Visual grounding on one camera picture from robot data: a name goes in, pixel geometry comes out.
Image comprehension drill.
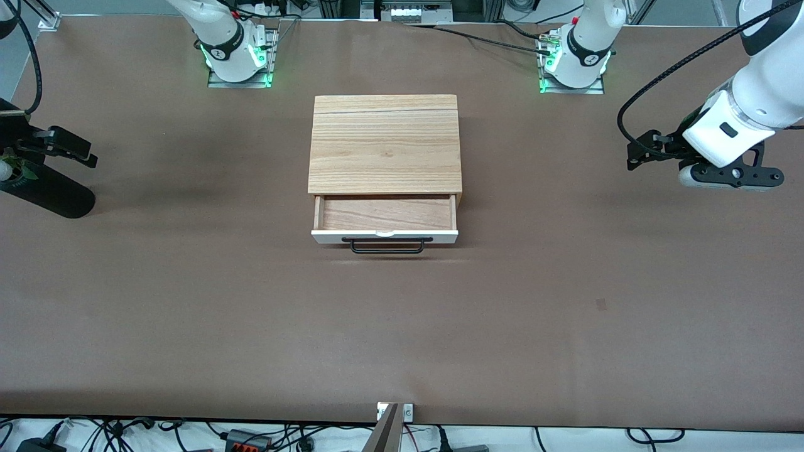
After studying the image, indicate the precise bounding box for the white-fronted wooden drawer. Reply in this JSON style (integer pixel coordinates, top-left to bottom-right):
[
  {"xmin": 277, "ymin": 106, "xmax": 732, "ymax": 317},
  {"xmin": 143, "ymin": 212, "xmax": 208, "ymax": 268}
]
[{"xmin": 311, "ymin": 193, "xmax": 459, "ymax": 255}]

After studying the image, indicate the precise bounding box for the black metal drawer handle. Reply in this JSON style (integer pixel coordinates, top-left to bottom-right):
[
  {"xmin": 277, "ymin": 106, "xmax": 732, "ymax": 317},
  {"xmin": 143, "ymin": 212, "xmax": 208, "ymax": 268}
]
[{"xmin": 342, "ymin": 237, "xmax": 434, "ymax": 255}]

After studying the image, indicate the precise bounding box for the light wooden drawer cabinet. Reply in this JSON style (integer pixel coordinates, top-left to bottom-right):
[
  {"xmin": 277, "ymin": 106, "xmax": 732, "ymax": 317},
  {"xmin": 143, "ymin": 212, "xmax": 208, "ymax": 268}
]
[{"xmin": 307, "ymin": 94, "xmax": 464, "ymax": 208}]

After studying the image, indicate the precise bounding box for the black vase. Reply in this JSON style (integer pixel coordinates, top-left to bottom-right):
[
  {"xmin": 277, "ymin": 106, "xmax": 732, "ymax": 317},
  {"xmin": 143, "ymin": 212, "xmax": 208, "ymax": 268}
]
[{"xmin": 0, "ymin": 160, "xmax": 96, "ymax": 219}]

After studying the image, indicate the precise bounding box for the brown table mat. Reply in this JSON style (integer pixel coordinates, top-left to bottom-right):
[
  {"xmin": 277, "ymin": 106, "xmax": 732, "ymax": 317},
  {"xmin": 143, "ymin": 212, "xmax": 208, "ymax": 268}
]
[{"xmin": 0, "ymin": 14, "xmax": 804, "ymax": 433}]

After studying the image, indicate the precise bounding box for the white power strip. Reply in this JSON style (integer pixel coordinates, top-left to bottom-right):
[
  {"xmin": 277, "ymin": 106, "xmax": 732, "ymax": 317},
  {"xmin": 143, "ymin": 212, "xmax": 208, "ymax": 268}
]
[{"xmin": 380, "ymin": 0, "xmax": 454, "ymax": 24}]

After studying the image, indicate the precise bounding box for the orange and black connector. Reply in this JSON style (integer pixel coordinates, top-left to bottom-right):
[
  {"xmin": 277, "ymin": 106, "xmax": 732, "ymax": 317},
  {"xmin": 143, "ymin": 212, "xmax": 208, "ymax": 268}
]
[{"xmin": 225, "ymin": 429, "xmax": 272, "ymax": 452}]

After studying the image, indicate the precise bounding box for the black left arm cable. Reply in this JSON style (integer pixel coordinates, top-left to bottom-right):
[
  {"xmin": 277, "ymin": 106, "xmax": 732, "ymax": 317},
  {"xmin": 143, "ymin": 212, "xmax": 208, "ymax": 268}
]
[{"xmin": 617, "ymin": 0, "xmax": 804, "ymax": 159}]

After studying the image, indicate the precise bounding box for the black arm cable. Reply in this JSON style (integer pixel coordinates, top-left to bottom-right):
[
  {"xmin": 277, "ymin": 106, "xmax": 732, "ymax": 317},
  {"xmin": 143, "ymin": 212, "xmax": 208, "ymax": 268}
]
[
  {"xmin": 617, "ymin": 0, "xmax": 804, "ymax": 159},
  {"xmin": 6, "ymin": 0, "xmax": 43, "ymax": 116}
]

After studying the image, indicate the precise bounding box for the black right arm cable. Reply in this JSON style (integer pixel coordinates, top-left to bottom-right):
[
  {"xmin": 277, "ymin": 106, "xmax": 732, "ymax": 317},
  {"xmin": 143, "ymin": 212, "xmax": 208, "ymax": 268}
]
[{"xmin": 6, "ymin": 0, "xmax": 43, "ymax": 116}]

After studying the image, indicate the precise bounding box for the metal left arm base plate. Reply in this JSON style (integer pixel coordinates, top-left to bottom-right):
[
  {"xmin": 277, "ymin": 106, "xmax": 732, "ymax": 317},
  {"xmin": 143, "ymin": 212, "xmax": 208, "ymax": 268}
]
[{"xmin": 539, "ymin": 28, "xmax": 606, "ymax": 95}]

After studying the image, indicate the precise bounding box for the thin black table cable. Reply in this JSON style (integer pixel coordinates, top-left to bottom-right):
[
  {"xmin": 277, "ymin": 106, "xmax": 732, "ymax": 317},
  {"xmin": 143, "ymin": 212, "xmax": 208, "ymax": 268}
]
[{"xmin": 493, "ymin": 19, "xmax": 551, "ymax": 40}]

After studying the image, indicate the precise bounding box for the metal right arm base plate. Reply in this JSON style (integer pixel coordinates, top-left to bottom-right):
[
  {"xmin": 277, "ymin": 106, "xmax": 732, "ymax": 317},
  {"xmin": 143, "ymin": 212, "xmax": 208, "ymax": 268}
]
[{"xmin": 207, "ymin": 25, "xmax": 280, "ymax": 89}]

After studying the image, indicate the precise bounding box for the thick black table cable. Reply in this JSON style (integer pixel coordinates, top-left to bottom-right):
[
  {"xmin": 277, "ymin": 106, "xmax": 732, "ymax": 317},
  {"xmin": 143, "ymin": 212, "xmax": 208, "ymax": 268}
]
[{"xmin": 402, "ymin": 24, "xmax": 560, "ymax": 55}]

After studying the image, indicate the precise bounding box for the looped black floor cable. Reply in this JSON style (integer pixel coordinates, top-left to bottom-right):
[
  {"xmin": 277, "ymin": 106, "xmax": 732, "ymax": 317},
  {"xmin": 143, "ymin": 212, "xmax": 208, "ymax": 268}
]
[{"xmin": 626, "ymin": 428, "xmax": 686, "ymax": 444}]

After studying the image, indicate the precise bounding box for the silver metal clamp bracket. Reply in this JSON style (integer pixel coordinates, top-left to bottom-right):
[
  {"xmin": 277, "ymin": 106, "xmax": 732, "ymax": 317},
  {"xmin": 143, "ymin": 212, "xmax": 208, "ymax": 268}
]
[{"xmin": 377, "ymin": 402, "xmax": 415, "ymax": 423}]

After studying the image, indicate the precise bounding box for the beige camera post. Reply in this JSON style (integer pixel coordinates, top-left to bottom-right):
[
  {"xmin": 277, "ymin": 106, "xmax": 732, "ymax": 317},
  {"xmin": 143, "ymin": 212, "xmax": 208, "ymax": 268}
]
[{"xmin": 361, "ymin": 404, "xmax": 403, "ymax": 452}]

